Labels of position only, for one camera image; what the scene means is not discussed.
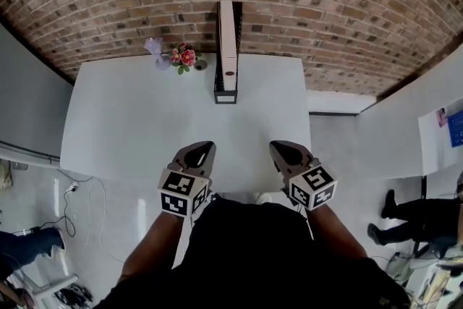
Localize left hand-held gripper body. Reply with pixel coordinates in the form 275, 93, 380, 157
157, 164, 214, 221

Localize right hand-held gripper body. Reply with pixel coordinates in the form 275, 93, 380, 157
276, 158, 339, 211

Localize black mesh file holder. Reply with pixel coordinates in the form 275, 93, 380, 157
213, 0, 243, 105

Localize light pink folder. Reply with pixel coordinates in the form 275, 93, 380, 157
218, 0, 239, 91

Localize person's right forearm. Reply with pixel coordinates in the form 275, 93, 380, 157
307, 204, 368, 260

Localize person's left forearm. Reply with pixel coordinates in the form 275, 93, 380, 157
119, 211, 189, 283

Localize person's black shirt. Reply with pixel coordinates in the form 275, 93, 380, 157
93, 193, 412, 309

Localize white partition panel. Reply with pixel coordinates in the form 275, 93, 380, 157
357, 46, 463, 178

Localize potted pink flowers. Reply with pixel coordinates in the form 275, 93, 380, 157
169, 42, 202, 76

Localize pile of lab equipment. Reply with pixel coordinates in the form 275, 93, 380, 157
385, 249, 463, 309

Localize blue plastic basket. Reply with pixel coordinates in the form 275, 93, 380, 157
447, 108, 463, 148

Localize grey metal cabinet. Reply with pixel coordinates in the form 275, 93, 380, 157
0, 23, 75, 160

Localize grey floor cable duct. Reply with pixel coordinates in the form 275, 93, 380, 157
0, 140, 61, 167

